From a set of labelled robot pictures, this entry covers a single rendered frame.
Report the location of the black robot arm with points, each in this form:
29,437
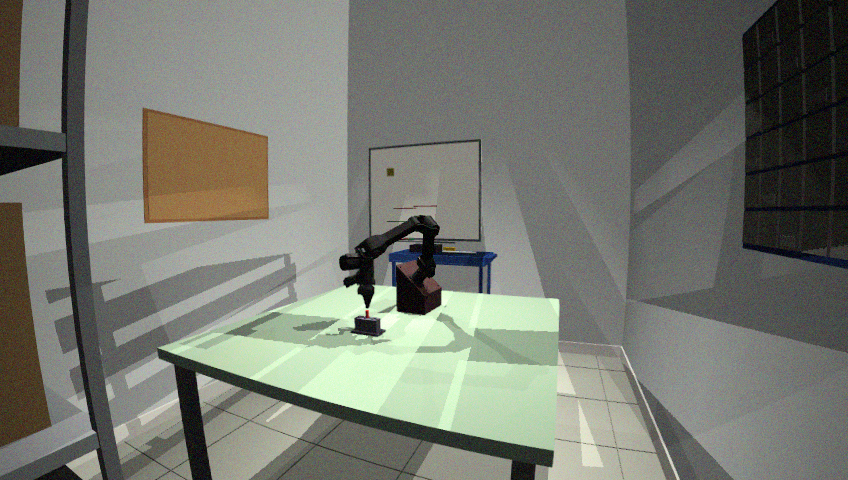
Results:
376,245

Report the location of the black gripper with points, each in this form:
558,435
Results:
366,289

